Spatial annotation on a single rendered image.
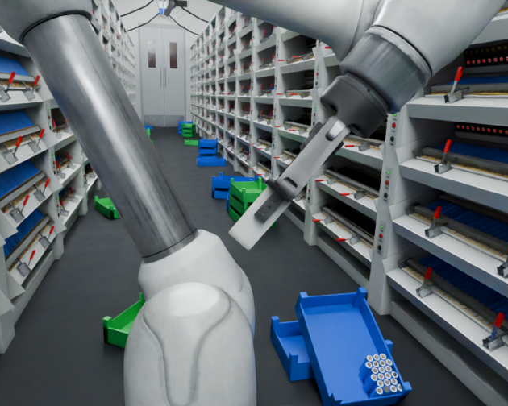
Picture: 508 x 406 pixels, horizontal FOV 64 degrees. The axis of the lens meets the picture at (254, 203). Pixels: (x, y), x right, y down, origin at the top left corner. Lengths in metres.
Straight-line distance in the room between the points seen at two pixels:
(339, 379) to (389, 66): 0.86
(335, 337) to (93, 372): 0.67
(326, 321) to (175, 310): 0.80
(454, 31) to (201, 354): 0.43
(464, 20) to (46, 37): 0.53
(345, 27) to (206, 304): 0.41
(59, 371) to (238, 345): 0.86
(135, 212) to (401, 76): 0.41
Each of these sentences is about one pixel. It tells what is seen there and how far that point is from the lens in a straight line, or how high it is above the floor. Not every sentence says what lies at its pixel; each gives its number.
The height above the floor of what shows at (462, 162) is 0.58.
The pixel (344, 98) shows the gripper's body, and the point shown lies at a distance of 0.47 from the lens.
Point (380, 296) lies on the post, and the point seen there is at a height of 0.07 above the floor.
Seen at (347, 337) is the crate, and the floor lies 0.09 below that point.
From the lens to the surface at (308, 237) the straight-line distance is 2.13.
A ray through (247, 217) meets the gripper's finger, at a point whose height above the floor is 0.61.
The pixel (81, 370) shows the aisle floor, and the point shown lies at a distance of 1.28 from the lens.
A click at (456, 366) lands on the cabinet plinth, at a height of 0.03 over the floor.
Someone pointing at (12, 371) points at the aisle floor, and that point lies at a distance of 1.35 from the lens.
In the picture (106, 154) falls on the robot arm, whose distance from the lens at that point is 0.64.
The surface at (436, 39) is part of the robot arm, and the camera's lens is 0.49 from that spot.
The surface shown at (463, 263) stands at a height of 0.34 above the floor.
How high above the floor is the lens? 0.74
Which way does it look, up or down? 15 degrees down
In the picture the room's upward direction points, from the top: 2 degrees clockwise
